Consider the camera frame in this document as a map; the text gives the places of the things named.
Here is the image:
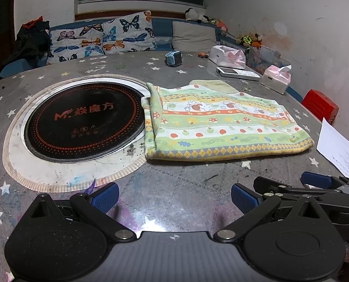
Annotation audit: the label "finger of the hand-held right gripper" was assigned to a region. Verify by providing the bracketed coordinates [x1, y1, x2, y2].
[300, 171, 349, 196]
[253, 177, 349, 210]

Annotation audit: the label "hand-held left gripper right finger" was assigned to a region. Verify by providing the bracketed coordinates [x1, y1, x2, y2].
[213, 184, 325, 243]

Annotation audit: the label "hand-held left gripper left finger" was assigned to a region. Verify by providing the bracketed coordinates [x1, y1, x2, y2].
[27, 182, 136, 243]

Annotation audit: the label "pastel printed children's pants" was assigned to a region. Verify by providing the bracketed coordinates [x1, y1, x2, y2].
[141, 79, 314, 161]

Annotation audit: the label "dark clothes pile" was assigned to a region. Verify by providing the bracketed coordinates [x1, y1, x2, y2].
[3, 18, 53, 67]

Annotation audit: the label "white printed paper sheet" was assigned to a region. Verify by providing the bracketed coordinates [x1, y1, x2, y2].
[316, 117, 349, 183]

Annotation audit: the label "grey star-print table cover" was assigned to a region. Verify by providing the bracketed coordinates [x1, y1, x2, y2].
[0, 51, 349, 282]

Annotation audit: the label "red plastic stool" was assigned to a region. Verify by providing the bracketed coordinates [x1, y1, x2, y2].
[302, 89, 340, 124]

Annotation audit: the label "round black induction cooktop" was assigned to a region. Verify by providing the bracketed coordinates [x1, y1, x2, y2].
[22, 82, 148, 163]

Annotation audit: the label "pink white tissue pack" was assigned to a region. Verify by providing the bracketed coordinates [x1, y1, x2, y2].
[209, 45, 247, 70]
[260, 64, 293, 95]

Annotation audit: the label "white remote control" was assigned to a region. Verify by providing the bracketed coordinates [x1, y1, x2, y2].
[216, 67, 261, 82]

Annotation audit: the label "clear plastic storage box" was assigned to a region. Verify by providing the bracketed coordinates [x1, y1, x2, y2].
[247, 45, 291, 74]

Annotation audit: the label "blue children's smartwatch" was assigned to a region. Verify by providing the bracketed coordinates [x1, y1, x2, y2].
[165, 51, 183, 69]

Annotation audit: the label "yellow green plush toy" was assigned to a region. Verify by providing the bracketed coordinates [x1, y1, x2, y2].
[236, 32, 253, 46]

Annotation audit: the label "butterfly print pillow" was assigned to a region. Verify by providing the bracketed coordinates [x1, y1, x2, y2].
[49, 20, 106, 65]
[102, 10, 158, 55]

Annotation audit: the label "grey pillow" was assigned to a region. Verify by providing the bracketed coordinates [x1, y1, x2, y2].
[172, 20, 218, 53]

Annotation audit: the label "orange pink plush toy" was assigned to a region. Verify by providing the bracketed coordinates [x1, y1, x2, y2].
[212, 19, 229, 36]

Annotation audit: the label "blue sofa bench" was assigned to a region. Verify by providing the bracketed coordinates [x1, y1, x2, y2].
[0, 17, 305, 100]

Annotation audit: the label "brown wooden sofa backrest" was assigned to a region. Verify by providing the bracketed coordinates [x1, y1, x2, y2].
[75, 11, 190, 22]

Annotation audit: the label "white black plush dog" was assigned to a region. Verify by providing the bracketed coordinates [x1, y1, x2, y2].
[185, 7, 211, 23]

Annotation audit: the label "white round cooktop frame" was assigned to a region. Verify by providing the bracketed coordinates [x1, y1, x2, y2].
[2, 73, 149, 193]

